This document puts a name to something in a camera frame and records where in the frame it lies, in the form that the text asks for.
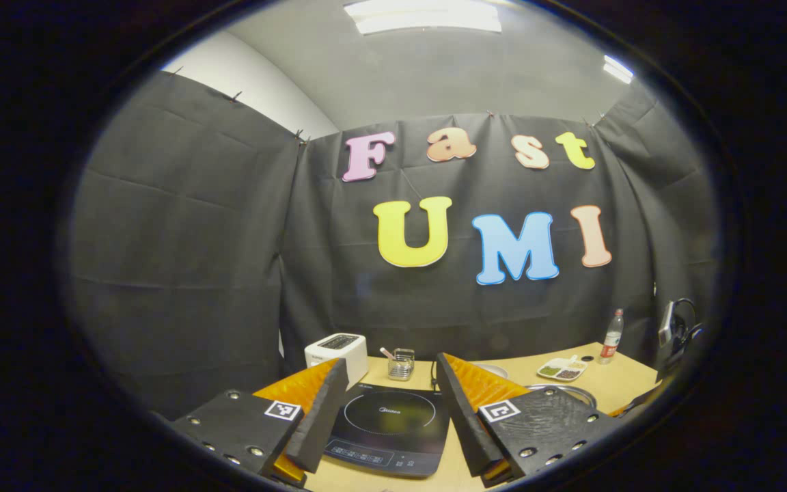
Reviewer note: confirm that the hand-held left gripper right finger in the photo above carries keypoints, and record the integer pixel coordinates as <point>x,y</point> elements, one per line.
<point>458,424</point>

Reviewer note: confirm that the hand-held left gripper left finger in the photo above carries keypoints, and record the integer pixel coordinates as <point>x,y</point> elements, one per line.
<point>318,424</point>

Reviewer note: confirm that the round white plate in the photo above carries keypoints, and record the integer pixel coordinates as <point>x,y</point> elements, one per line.
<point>492,371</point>

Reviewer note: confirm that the pink striped stick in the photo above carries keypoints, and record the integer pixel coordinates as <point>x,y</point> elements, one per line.
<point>387,352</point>

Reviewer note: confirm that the clear water bottle red label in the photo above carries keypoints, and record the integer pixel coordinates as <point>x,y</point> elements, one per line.
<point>611,342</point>

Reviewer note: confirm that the dark red beans pile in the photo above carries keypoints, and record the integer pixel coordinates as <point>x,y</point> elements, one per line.
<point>569,374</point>

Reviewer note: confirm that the small ceiling light panel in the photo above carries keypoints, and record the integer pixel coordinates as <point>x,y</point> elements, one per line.
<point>617,68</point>

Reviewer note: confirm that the green mung beans pile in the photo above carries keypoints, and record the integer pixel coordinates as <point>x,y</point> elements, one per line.
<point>549,371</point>

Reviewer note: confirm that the large ceiling light panel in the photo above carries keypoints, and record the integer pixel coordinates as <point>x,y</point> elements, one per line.
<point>427,17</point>

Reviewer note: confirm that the stainless steel pot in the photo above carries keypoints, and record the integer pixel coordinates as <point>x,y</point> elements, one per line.
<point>571,392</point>

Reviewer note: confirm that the black induction cooktop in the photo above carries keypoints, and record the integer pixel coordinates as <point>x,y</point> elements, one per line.
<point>387,424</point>

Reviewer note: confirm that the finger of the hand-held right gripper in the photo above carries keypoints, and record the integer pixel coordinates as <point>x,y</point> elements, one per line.
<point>643,404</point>

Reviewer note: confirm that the white toaster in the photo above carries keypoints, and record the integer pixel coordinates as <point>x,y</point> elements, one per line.
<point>339,348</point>

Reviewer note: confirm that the white divided dish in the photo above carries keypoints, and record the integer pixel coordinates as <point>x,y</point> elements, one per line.
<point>564,365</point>

